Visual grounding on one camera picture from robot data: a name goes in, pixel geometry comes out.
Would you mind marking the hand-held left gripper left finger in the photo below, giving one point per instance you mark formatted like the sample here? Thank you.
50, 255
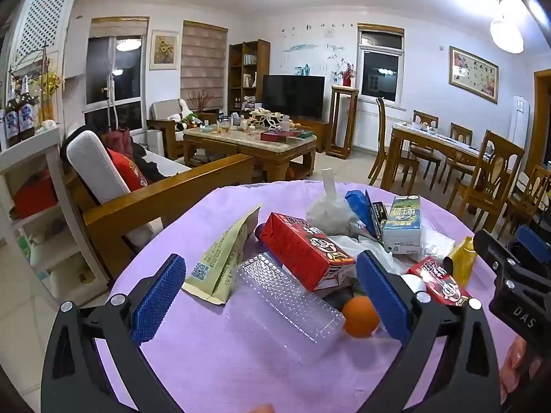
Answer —
157, 297

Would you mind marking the dark night window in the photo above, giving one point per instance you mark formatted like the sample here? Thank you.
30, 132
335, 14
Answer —
381, 73

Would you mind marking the round ceiling lamp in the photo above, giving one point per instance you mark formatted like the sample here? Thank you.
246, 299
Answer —
507, 34

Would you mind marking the white tissue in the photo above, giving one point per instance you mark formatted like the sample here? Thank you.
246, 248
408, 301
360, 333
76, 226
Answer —
348, 245

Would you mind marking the wooden bookshelf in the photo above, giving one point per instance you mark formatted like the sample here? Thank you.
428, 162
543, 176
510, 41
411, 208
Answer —
236, 73

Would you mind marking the framed sunflower painting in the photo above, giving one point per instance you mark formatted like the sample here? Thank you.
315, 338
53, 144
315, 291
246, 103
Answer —
164, 50

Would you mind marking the yellow-green paper packet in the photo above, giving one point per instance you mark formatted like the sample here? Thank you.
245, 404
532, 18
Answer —
219, 262

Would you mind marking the purple tablecloth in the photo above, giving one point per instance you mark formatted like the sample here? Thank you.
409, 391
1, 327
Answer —
206, 352

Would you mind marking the white fluffy plush toy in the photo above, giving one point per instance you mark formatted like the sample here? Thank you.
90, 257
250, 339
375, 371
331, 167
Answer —
329, 215

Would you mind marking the person's left hand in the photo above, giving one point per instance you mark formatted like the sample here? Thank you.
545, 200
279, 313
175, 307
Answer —
260, 409

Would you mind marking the white ornate fruit stand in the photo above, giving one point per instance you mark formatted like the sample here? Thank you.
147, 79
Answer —
264, 117

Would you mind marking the yellow artificial flowers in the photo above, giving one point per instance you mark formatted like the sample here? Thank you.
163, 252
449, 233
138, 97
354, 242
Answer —
49, 88

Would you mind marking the balcony glass door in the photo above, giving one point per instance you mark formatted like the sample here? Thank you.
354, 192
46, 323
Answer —
101, 77

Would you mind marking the blue packet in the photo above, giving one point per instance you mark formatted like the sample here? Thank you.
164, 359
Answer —
359, 206

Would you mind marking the red flower vase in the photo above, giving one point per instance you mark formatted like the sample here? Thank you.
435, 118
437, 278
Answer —
346, 76

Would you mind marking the bottle with blue label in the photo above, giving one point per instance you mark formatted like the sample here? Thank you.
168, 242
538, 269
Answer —
26, 114
12, 120

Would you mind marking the wooden dining chair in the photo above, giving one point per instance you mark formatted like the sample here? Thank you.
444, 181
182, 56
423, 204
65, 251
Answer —
425, 119
387, 155
531, 189
460, 133
495, 167

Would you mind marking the red storage box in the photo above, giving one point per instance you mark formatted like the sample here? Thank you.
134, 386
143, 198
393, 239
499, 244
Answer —
36, 195

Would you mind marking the orange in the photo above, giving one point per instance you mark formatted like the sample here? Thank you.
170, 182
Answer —
359, 316

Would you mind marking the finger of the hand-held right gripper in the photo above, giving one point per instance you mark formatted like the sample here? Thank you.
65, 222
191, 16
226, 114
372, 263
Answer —
533, 241
495, 251

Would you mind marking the wooden armchair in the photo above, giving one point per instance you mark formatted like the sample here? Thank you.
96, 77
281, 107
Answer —
161, 120

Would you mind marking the red pillow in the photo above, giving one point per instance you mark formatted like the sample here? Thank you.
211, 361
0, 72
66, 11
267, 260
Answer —
127, 167

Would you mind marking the green flat box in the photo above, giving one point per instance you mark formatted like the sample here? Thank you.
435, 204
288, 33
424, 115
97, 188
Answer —
305, 134

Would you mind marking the wooden dining table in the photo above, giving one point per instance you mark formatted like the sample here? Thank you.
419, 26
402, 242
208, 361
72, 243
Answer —
430, 140

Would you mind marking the white green carton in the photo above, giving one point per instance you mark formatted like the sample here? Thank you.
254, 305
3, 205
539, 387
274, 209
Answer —
402, 223

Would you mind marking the white box appliance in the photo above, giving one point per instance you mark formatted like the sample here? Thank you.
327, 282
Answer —
156, 143

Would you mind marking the wooden coffee table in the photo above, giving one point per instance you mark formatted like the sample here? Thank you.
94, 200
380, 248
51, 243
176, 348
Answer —
241, 146

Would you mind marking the white standing air conditioner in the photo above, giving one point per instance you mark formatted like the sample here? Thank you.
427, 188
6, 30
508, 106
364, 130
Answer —
518, 122

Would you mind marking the clear plastic tray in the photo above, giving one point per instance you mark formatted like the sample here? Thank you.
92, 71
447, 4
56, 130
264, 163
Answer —
284, 305

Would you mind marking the black coin battery card strip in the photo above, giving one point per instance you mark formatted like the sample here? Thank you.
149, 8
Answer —
379, 217

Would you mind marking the white shelf unit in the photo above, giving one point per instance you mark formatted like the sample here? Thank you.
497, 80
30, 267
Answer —
38, 232

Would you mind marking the wooden door frame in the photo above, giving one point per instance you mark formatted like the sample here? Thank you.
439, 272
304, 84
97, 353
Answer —
536, 116

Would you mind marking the wooden sofa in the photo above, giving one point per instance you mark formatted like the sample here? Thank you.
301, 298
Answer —
172, 198

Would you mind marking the tall wooden plant stand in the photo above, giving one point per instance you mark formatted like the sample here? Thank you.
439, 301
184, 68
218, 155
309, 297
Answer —
342, 120

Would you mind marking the white cylindrical container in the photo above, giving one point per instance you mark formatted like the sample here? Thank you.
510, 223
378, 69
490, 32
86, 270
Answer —
414, 283

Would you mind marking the yellow packet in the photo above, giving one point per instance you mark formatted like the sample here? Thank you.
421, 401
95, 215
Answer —
462, 258

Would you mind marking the white lattice panel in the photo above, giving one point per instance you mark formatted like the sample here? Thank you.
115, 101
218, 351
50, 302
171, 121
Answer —
43, 17

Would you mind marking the wide framed flower painting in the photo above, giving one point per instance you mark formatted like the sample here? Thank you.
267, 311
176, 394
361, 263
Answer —
473, 73

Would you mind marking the black television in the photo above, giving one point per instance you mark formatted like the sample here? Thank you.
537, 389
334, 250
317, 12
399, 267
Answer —
293, 97

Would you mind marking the person's right hand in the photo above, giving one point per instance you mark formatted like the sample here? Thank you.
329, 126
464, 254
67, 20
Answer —
516, 363

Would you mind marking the white goose plush toy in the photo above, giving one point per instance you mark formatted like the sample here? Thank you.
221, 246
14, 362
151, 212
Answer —
185, 114

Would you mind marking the dark clothes pile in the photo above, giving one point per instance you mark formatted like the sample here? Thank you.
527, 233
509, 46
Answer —
146, 161

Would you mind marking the small red carton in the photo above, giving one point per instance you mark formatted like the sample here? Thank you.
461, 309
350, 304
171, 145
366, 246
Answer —
439, 284

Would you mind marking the large red carton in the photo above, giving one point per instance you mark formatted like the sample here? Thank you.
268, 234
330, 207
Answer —
301, 245

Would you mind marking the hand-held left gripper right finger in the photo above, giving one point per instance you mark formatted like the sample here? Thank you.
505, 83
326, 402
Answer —
383, 297

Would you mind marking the red twig decoration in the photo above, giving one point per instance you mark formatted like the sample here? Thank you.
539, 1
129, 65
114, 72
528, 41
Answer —
200, 101

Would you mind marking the white sofa cushion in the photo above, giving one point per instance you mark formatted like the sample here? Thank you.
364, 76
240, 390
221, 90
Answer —
92, 159

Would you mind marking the striped roller blind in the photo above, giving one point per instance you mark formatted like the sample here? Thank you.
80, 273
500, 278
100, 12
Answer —
204, 64

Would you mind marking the red flat box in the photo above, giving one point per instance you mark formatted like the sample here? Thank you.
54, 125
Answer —
273, 136

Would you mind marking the white radiator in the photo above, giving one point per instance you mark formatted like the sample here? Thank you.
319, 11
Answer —
366, 131

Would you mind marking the wooden television stand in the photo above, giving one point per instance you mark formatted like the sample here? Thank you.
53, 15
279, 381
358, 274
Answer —
314, 131

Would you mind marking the clear plastic wrap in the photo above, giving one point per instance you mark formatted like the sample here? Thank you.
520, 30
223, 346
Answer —
434, 238

